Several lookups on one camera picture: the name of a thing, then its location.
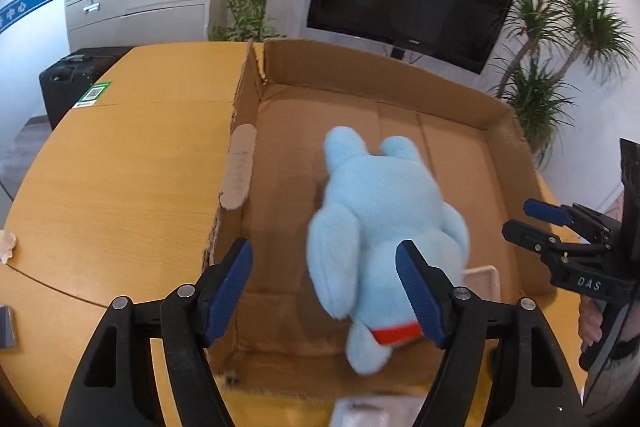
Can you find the spiky palm potted plant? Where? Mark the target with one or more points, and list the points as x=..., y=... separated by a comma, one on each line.
x=535, y=97

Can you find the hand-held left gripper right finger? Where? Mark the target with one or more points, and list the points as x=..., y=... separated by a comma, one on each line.
x=420, y=292

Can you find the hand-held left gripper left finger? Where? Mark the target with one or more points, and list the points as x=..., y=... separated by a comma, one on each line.
x=232, y=287

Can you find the person's right hand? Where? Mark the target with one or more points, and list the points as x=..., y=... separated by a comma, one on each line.
x=590, y=322

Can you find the black suitcase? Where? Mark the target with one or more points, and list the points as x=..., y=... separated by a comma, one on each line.
x=65, y=87

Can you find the cardboard box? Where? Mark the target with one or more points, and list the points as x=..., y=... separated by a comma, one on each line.
x=450, y=157

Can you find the light blue plush toy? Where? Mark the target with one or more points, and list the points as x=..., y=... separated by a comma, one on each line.
x=380, y=207

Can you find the green code sticker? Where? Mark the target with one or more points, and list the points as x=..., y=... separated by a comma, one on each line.
x=94, y=94

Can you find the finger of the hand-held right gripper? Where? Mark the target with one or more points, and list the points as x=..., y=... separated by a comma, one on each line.
x=545, y=210
x=522, y=234

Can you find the dark phone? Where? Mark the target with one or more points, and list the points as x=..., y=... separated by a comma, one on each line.
x=6, y=327

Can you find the clear plastic package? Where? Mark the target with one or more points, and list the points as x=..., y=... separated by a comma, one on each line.
x=370, y=414

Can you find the small white plush toy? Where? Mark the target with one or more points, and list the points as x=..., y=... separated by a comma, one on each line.
x=6, y=247

